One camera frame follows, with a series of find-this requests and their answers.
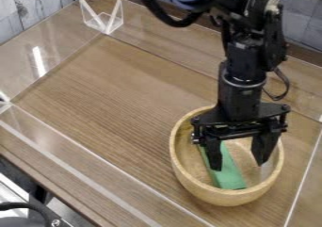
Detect clear acrylic enclosure walls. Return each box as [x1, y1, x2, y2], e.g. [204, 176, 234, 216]
[0, 2, 322, 227]

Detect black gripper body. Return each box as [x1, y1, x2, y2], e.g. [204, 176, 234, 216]
[191, 61, 290, 146]

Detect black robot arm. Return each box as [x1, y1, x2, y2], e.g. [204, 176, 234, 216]
[140, 0, 290, 170]

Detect black cable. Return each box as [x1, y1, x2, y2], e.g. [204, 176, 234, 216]
[0, 200, 40, 227]

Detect wooden bowl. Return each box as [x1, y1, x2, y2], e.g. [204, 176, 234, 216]
[170, 106, 284, 206]

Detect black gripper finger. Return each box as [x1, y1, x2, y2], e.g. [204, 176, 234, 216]
[204, 136, 223, 171]
[251, 124, 280, 166]

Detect black metal mount bracket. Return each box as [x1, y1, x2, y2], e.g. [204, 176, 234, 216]
[27, 187, 75, 227]

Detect clear acrylic corner bracket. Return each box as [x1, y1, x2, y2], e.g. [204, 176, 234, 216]
[79, 0, 123, 35]

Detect green rectangular block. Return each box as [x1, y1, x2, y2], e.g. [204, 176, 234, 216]
[199, 144, 247, 190]

